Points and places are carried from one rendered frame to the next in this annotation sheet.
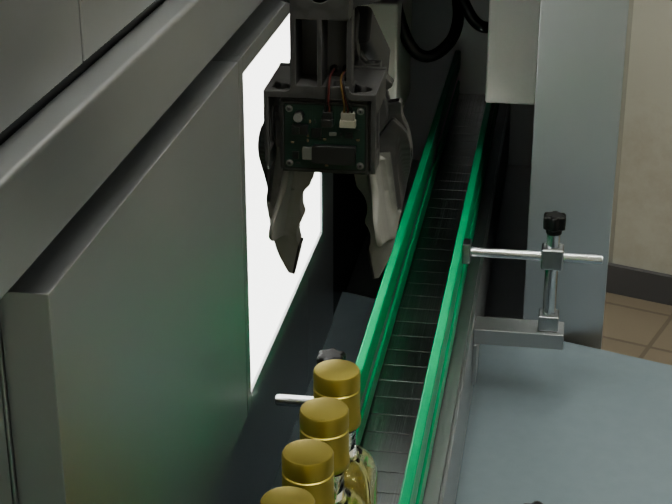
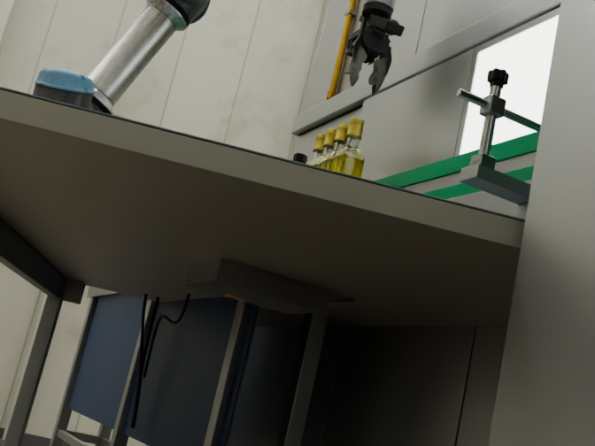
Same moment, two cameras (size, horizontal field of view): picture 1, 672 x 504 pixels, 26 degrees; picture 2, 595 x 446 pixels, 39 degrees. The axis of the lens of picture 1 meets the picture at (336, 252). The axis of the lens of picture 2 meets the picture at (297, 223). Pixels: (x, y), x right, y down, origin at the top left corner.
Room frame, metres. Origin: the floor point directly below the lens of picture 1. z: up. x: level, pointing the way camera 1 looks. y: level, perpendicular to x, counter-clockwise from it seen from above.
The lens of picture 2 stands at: (2.41, -1.05, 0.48)
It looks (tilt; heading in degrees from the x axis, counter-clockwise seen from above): 13 degrees up; 147
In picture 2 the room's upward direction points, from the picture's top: 13 degrees clockwise
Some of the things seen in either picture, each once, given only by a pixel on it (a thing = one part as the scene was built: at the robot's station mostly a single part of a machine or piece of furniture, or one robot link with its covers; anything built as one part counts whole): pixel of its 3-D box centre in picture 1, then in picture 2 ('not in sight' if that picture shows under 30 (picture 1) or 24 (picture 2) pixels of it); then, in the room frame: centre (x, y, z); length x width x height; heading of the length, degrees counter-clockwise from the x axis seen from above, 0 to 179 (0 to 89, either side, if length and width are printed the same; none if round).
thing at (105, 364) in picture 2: not in sight; (167, 366); (0.13, 0.08, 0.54); 1.59 x 0.18 x 0.43; 171
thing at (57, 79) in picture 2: not in sight; (62, 103); (0.73, -0.60, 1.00); 0.13 x 0.12 x 0.14; 151
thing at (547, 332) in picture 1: (529, 298); (498, 150); (1.62, -0.24, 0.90); 0.17 x 0.05 x 0.23; 81
